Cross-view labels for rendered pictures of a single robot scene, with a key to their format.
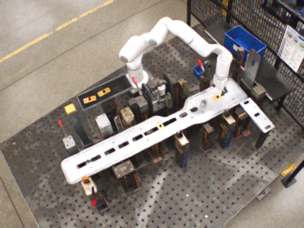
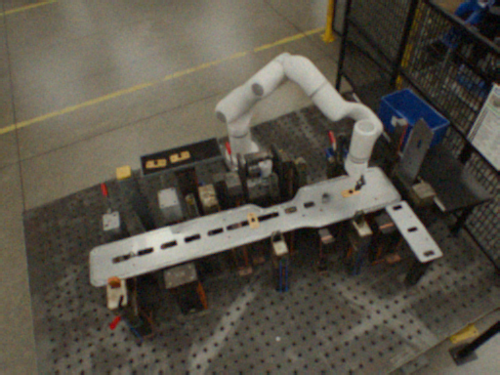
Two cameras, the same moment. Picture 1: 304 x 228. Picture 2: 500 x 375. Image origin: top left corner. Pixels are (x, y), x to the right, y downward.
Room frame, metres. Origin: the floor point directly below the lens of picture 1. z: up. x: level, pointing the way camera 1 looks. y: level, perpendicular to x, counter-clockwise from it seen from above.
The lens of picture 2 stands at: (0.16, -0.22, 2.36)
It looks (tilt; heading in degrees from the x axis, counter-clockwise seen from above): 51 degrees down; 10
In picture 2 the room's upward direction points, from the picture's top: 6 degrees counter-clockwise
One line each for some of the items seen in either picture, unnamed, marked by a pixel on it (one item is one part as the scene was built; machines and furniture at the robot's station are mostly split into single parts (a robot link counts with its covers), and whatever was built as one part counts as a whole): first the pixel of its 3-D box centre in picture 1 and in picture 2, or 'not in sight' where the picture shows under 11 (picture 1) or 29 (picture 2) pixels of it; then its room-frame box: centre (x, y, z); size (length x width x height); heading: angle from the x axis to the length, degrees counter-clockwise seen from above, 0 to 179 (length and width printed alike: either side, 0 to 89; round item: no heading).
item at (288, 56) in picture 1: (293, 48); (498, 128); (1.37, -1.03, 1.30); 0.23 x 0.02 x 0.31; 22
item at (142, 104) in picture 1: (143, 116); (236, 203); (1.24, 0.06, 0.89); 0.13 x 0.11 x 0.38; 22
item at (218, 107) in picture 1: (158, 129); (249, 224); (1.06, -0.03, 1.00); 1.38 x 0.22 x 0.02; 112
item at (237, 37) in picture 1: (244, 45); (410, 119); (1.65, -0.79, 1.10); 0.30 x 0.17 x 0.13; 30
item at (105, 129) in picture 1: (108, 136); (178, 224); (1.10, 0.32, 0.90); 0.13 x 0.10 x 0.41; 22
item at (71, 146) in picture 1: (76, 154); (124, 241); (1.00, 0.56, 0.88); 0.11 x 0.10 x 0.36; 22
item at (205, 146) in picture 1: (206, 138); (323, 253); (1.02, -0.37, 0.84); 0.11 x 0.08 x 0.29; 22
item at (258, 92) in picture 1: (254, 104); (412, 213); (1.23, -0.78, 0.88); 0.08 x 0.08 x 0.36; 22
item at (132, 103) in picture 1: (135, 117); (223, 203); (1.24, 0.12, 0.90); 0.05 x 0.05 x 0.40; 22
